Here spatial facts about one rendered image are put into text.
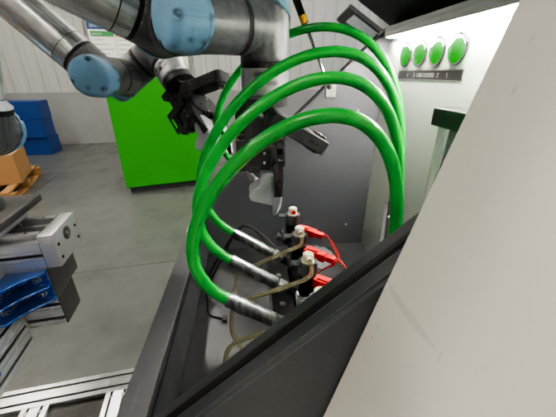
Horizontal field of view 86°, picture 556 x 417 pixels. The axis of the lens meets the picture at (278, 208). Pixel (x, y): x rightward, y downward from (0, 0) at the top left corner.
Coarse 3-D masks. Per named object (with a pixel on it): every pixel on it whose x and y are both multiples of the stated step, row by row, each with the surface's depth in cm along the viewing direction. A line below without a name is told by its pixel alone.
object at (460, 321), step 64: (512, 64) 14; (512, 128) 14; (448, 192) 17; (512, 192) 13; (448, 256) 16; (512, 256) 13; (384, 320) 21; (448, 320) 15; (512, 320) 12; (384, 384) 19; (448, 384) 15; (512, 384) 12
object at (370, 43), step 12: (312, 24) 50; (324, 24) 50; (336, 24) 49; (360, 36) 49; (372, 48) 49; (384, 60) 49; (240, 72) 57; (228, 84) 59; (396, 84) 50; (216, 108) 61; (216, 120) 62; (228, 156) 65
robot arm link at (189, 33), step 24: (168, 0) 33; (192, 0) 34; (216, 0) 36; (240, 0) 38; (168, 24) 34; (192, 24) 34; (216, 24) 36; (240, 24) 38; (168, 48) 37; (192, 48) 37; (216, 48) 39; (240, 48) 41
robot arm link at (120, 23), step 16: (48, 0) 37; (64, 0) 37; (80, 0) 37; (96, 0) 38; (112, 0) 39; (128, 0) 40; (144, 0) 41; (80, 16) 39; (96, 16) 39; (112, 16) 40; (128, 16) 41; (144, 16) 42; (112, 32) 43; (128, 32) 42; (144, 32) 43; (144, 48) 46; (160, 48) 44
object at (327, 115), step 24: (288, 120) 27; (312, 120) 27; (336, 120) 27; (360, 120) 27; (264, 144) 27; (384, 144) 28; (240, 168) 28; (216, 192) 29; (192, 216) 30; (192, 240) 30; (192, 264) 32; (216, 288) 34; (240, 312) 35; (264, 312) 36
